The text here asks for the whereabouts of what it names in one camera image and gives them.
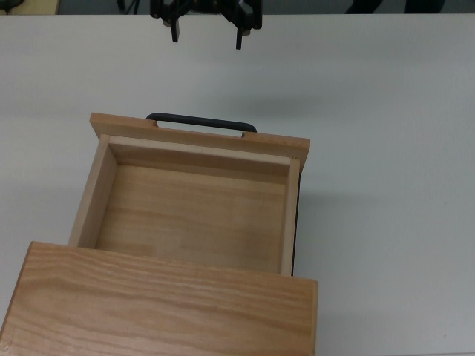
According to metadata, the wooden drawer with black handle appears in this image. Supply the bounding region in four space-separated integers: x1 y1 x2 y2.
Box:
68 113 311 277

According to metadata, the wooden drawer cabinet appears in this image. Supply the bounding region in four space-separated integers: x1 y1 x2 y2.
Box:
0 240 319 356

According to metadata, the black drawer handle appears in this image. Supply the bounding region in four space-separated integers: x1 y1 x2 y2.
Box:
145 113 258 134

